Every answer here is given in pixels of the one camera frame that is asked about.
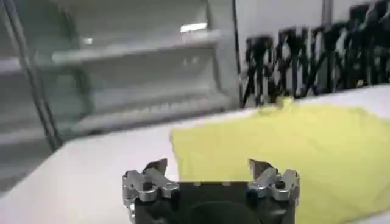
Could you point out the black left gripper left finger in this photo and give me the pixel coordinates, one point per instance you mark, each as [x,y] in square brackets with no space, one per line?
[146,182]

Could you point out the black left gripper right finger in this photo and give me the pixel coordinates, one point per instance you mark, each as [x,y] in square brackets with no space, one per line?
[274,182]

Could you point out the yellow cloth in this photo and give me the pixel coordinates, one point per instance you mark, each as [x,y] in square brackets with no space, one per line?
[292,152]

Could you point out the grey metal shelf rack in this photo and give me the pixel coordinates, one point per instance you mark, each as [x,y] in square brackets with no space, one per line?
[122,70]

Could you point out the rack of black hanging items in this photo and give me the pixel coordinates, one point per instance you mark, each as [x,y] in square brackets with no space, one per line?
[317,58]

